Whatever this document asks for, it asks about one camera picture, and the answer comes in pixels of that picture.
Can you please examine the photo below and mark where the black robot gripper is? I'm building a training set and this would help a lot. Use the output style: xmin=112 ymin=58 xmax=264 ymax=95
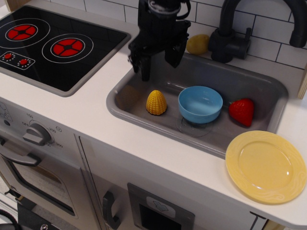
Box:
xmin=129 ymin=0 xmax=191 ymax=81

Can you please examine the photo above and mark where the yellow toy corn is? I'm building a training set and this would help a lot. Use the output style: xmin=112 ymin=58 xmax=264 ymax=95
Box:
xmin=146 ymin=90 xmax=167 ymax=115

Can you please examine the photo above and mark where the blue plastic bowl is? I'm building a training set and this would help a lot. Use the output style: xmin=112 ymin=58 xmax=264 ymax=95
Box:
xmin=178 ymin=86 xmax=223 ymax=124

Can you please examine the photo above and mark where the grey toy sink basin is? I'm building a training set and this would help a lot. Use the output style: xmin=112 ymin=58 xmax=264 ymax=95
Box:
xmin=106 ymin=53 xmax=288 ymax=158

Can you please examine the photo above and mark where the yellow toy potato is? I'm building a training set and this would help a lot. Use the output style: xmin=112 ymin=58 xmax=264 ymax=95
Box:
xmin=186 ymin=34 xmax=210 ymax=55

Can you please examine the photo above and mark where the black toy faucet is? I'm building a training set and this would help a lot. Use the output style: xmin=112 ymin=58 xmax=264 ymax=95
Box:
xmin=208 ymin=0 xmax=307 ymax=63

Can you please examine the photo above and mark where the red toy strawberry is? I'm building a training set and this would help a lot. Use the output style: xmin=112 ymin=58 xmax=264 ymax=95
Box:
xmin=228 ymin=98 xmax=254 ymax=127

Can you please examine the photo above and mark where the black toy stovetop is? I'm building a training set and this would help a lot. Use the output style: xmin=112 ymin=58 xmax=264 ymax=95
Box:
xmin=0 ymin=6 xmax=130 ymax=97

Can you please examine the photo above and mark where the grey oven knob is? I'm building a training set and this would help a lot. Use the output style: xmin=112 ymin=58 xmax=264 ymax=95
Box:
xmin=23 ymin=123 xmax=51 ymax=146

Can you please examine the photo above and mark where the yellow plastic plate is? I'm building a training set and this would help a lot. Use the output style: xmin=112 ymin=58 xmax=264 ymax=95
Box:
xmin=225 ymin=130 xmax=307 ymax=205

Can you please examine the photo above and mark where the grey dishwasher panel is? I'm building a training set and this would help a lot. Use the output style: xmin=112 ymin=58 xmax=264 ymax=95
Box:
xmin=127 ymin=183 xmax=195 ymax=230

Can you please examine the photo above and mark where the toy oven door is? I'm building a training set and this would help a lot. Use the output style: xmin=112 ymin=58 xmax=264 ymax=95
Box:
xmin=0 ymin=157 xmax=77 ymax=218

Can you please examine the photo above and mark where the grey cabinet door handle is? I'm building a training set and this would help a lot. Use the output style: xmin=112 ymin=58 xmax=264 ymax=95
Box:
xmin=102 ymin=191 xmax=121 ymax=230

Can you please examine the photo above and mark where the grey oven door handle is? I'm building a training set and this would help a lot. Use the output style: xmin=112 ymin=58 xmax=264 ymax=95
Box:
xmin=0 ymin=137 xmax=41 ymax=167

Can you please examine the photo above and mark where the black cable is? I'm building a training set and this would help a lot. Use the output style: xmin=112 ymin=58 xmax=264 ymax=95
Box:
xmin=0 ymin=208 xmax=20 ymax=230

